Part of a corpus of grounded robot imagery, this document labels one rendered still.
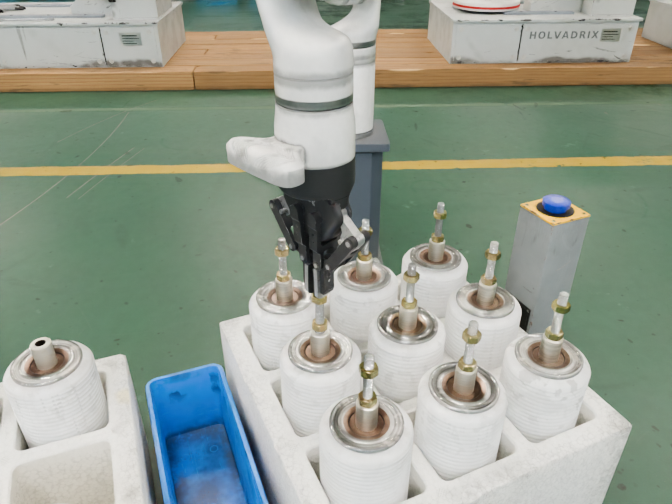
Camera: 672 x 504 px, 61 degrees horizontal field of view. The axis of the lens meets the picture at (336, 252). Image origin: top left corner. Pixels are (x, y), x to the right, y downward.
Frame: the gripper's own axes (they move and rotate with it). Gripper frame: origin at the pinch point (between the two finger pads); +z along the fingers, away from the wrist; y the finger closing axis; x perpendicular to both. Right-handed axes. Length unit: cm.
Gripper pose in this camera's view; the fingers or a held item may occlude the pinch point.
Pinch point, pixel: (318, 277)
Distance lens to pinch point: 61.7
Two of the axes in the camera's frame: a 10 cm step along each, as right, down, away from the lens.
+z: 0.0, 8.5, 5.3
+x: -7.2, 3.7, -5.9
